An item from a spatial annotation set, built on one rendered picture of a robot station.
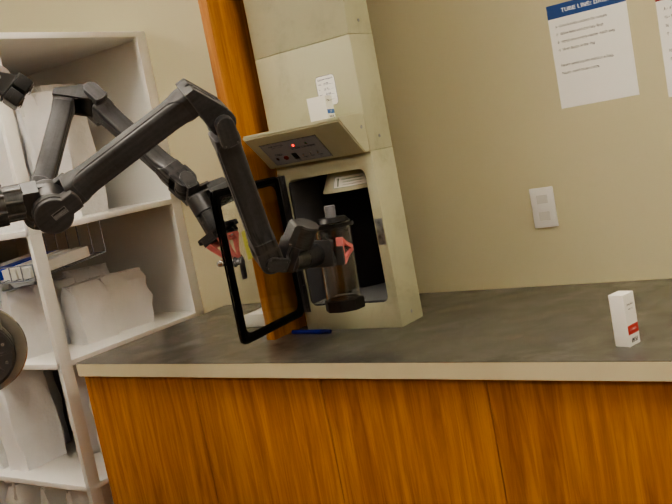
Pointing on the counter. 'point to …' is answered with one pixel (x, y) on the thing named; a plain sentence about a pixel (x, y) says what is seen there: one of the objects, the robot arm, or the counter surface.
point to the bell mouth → (345, 181)
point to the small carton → (321, 108)
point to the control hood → (333, 132)
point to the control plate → (296, 150)
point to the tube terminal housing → (336, 50)
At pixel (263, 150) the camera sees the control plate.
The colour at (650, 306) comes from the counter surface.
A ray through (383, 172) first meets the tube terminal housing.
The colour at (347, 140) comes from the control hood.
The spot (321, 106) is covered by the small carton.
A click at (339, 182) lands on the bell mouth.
